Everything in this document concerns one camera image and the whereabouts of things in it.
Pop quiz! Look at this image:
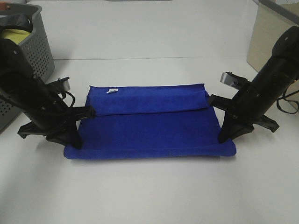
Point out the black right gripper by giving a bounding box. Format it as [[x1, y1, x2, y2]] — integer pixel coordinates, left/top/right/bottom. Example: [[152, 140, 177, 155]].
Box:
[[208, 60, 280, 144]]

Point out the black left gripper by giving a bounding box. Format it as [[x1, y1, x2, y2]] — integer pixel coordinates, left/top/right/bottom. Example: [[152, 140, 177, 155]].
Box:
[[17, 76, 96, 149]]

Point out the blue towel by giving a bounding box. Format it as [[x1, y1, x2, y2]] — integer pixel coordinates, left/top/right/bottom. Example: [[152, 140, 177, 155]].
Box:
[[64, 84, 236, 160]]

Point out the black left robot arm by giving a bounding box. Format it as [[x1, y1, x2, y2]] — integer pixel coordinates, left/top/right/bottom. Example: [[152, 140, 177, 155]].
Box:
[[0, 39, 96, 149]]

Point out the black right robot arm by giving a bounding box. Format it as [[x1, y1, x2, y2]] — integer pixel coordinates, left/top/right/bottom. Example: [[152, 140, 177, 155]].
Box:
[[208, 26, 299, 143]]

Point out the grey perforated laundry basket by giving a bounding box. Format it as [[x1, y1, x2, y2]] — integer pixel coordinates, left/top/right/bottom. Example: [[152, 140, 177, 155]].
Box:
[[0, 3, 57, 139]]

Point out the beige storage box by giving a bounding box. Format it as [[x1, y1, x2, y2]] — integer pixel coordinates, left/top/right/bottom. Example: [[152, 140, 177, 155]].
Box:
[[246, 0, 299, 81]]

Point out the yellow-green towel in basket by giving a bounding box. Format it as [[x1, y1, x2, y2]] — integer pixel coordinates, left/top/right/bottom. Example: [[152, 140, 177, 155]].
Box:
[[0, 29, 31, 44]]

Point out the dark cloth in basket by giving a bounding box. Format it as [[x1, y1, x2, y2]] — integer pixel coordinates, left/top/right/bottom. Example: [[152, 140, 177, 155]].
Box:
[[0, 14, 32, 33]]

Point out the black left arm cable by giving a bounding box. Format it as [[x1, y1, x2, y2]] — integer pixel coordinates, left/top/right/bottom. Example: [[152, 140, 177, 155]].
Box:
[[0, 90, 78, 119]]

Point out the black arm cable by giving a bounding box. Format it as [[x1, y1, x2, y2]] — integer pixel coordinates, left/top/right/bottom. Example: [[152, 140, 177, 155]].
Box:
[[0, 90, 78, 119], [277, 79, 299, 115]]

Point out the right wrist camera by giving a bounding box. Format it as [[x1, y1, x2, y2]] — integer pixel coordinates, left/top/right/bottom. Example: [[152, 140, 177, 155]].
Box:
[[220, 72, 248, 90]]

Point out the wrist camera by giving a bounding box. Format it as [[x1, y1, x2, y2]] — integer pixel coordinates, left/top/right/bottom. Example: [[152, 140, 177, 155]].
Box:
[[220, 72, 248, 90], [47, 77, 71, 92]]

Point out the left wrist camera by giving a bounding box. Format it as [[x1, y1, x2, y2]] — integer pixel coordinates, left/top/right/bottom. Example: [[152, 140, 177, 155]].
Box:
[[47, 77, 71, 92]]

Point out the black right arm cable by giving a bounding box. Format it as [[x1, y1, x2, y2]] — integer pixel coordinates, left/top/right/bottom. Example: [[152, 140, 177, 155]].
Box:
[[277, 79, 299, 115]]

